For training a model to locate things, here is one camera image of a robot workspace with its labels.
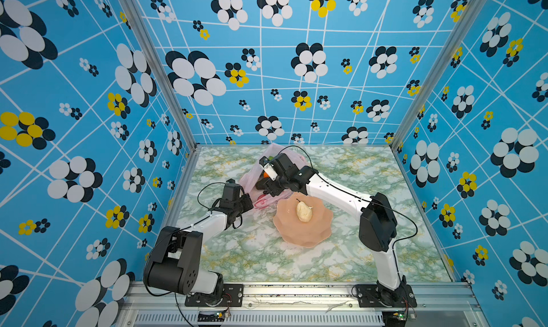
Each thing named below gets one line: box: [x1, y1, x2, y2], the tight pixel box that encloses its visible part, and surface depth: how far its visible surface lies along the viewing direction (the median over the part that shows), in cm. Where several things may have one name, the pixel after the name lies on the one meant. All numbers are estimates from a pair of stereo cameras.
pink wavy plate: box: [273, 192, 334, 248], surface depth 90 cm
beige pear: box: [296, 198, 314, 223], surface depth 90 cm
